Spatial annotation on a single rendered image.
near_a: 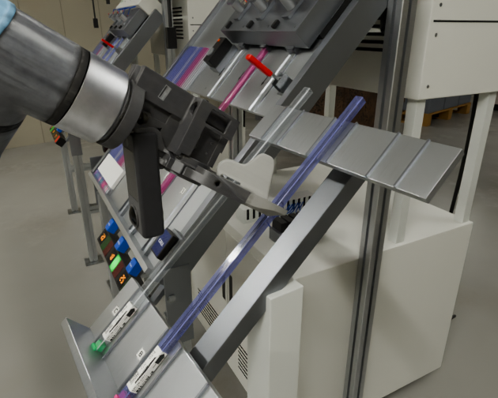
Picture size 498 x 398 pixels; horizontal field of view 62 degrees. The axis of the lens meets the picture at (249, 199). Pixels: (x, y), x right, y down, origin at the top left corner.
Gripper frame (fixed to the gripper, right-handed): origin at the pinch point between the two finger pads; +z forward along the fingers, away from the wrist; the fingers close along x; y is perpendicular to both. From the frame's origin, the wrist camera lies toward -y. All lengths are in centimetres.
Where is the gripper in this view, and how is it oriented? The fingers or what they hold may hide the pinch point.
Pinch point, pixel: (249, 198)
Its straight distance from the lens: 52.8
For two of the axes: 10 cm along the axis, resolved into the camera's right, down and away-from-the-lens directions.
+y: 4.5, -8.9, -0.3
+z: 7.0, 3.4, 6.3
